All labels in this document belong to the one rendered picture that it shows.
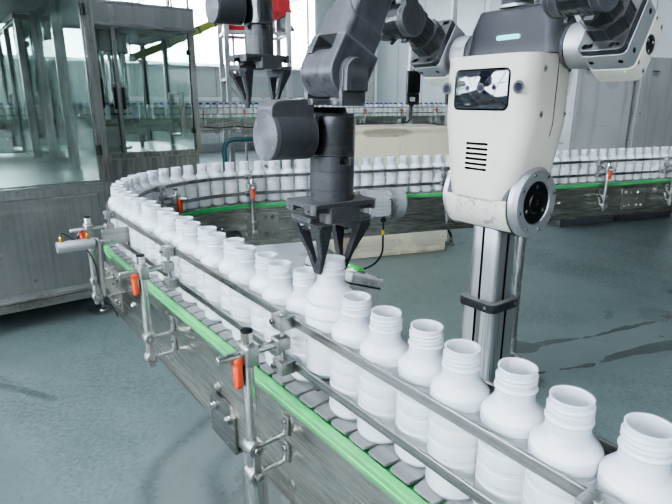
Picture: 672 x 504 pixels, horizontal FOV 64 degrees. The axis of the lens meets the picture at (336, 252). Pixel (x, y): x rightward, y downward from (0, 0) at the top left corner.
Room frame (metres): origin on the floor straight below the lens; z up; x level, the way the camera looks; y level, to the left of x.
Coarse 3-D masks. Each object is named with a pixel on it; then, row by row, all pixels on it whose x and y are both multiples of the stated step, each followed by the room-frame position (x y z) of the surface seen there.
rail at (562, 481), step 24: (120, 216) 1.36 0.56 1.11; (192, 264) 0.97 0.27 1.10; (240, 288) 0.81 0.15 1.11; (216, 312) 0.89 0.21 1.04; (312, 336) 0.65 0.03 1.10; (360, 360) 0.57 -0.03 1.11; (408, 384) 0.50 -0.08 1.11; (360, 408) 0.57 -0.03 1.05; (432, 408) 0.47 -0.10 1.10; (384, 432) 0.53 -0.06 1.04; (480, 432) 0.43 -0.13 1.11; (528, 456) 0.39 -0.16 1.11; (456, 480) 0.44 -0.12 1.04; (552, 480) 0.37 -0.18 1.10
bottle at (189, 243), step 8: (184, 224) 1.04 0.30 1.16; (192, 224) 1.07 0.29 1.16; (184, 232) 1.04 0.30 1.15; (192, 232) 1.04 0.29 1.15; (184, 240) 1.04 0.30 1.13; (192, 240) 1.03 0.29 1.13; (184, 248) 1.03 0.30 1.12; (192, 248) 1.02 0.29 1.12; (192, 256) 1.02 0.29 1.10; (184, 264) 1.03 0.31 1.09; (184, 272) 1.03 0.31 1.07; (192, 272) 1.02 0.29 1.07; (184, 280) 1.03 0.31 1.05; (192, 280) 1.02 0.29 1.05; (192, 288) 1.02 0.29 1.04; (184, 296) 1.03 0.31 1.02
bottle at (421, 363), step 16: (416, 320) 0.55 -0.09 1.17; (432, 320) 0.55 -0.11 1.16; (416, 336) 0.53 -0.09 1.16; (432, 336) 0.52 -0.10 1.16; (416, 352) 0.53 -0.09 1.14; (432, 352) 0.52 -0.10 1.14; (400, 368) 0.53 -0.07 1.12; (416, 368) 0.52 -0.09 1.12; (432, 368) 0.52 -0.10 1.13; (416, 384) 0.51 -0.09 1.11; (400, 400) 0.53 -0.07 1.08; (400, 416) 0.53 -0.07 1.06; (416, 416) 0.51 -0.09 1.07; (400, 432) 0.53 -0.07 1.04; (416, 432) 0.51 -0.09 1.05; (400, 448) 0.53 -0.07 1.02; (416, 464) 0.51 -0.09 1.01
